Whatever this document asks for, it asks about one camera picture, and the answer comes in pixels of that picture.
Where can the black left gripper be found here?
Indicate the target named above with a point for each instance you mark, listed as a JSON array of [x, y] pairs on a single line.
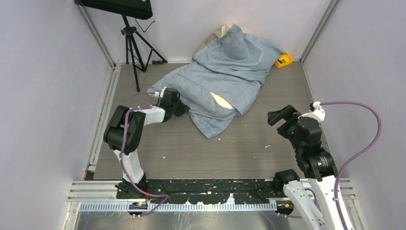
[[183, 108]]

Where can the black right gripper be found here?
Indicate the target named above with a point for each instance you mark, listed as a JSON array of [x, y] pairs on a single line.
[[287, 112]]

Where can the blue pillowcase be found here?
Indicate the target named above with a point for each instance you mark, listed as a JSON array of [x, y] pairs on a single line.
[[233, 67]]

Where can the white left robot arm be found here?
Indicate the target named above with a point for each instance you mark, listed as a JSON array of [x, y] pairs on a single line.
[[124, 131]]

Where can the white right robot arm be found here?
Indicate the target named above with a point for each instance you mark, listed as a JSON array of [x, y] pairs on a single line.
[[304, 133]]

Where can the small black block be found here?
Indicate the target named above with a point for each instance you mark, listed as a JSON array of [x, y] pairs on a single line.
[[158, 62]]

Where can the black tripod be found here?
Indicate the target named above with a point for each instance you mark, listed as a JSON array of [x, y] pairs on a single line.
[[132, 51]]

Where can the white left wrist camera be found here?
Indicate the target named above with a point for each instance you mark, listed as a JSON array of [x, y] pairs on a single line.
[[159, 94]]

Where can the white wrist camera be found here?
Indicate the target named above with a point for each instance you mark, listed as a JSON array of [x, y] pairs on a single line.
[[315, 112], [159, 94]]

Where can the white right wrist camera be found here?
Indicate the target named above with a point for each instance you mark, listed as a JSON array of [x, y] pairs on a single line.
[[315, 112]]

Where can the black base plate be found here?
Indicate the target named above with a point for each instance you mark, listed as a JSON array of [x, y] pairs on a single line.
[[205, 191]]

